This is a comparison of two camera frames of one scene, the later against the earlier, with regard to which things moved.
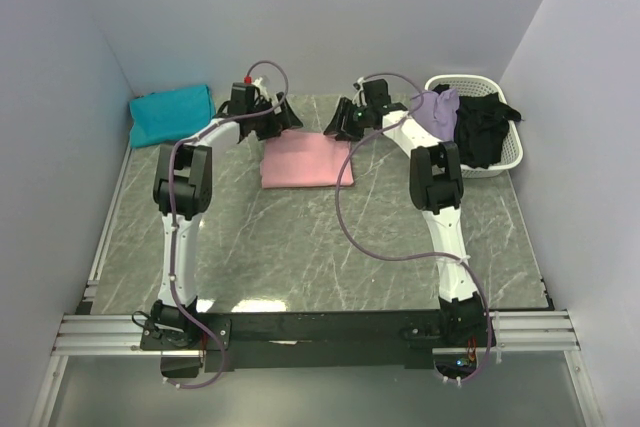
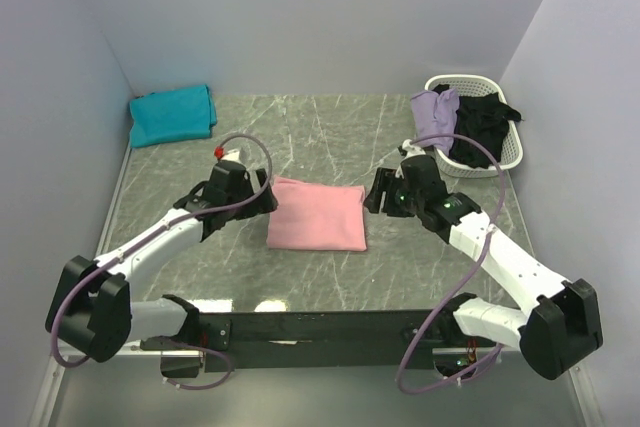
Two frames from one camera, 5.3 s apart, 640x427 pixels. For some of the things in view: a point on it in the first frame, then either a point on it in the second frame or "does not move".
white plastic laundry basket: [471, 86] does not move
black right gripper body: [356, 120] → [398, 201]
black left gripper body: [271, 124] → [262, 204]
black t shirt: [480, 127] does not move
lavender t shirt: [436, 113] does not move
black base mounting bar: [250, 339] does not move
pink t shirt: [300, 158] → [315, 216]
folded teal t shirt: [168, 117] does not move
